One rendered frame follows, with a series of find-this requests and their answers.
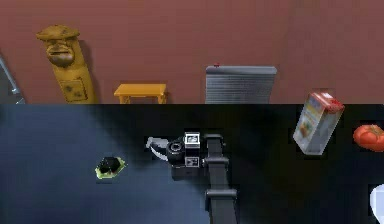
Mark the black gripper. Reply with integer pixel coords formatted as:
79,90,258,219
145,136,186,166

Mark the green and black small object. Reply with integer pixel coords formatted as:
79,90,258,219
94,155,128,180

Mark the yellow wooden stool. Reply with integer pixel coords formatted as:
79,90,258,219
113,83,168,105

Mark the grey ribbed radiator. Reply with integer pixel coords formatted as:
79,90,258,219
204,62,278,105

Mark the yellow carved face statue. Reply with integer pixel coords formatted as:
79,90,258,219
35,24,99,104

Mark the white carton with red top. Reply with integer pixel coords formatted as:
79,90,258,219
292,91,346,156

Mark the red tomato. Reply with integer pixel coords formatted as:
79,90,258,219
352,124,384,153

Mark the white rounded object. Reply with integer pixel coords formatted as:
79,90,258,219
369,183,384,224

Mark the grey metal frame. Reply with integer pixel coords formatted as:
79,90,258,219
0,54,26,105

